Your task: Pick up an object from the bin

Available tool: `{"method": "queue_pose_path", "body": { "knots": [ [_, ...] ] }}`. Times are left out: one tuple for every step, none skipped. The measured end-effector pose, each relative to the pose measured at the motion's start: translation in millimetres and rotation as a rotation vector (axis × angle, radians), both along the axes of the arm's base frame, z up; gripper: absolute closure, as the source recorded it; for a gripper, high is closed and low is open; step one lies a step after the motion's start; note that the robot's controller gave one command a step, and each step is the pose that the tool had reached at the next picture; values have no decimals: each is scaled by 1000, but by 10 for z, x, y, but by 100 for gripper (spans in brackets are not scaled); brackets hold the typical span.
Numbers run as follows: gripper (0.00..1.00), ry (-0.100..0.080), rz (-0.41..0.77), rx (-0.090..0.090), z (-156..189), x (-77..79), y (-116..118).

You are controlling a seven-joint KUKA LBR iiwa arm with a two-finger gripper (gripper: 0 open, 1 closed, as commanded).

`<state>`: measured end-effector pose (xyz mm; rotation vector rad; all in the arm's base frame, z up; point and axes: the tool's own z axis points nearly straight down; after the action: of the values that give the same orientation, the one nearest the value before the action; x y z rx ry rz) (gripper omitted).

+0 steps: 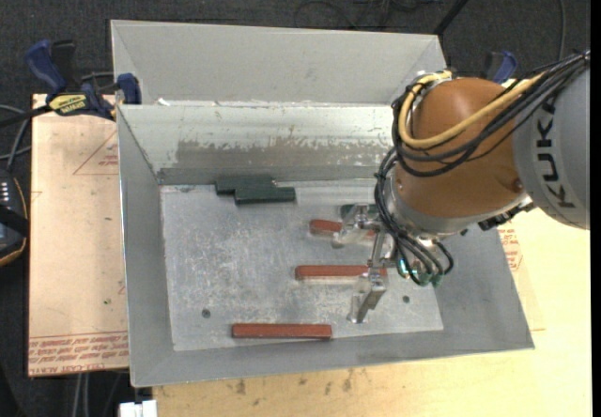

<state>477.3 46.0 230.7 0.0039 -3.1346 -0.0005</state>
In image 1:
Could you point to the grey metal bin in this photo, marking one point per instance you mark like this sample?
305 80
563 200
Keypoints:
244 260

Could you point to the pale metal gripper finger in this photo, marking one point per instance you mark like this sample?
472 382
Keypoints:
370 298
348 234

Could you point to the red-brown flat block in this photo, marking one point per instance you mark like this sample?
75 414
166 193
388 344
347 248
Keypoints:
328 271
282 331
324 226

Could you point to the dark green flat block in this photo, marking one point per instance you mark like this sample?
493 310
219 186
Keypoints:
265 196
241 182

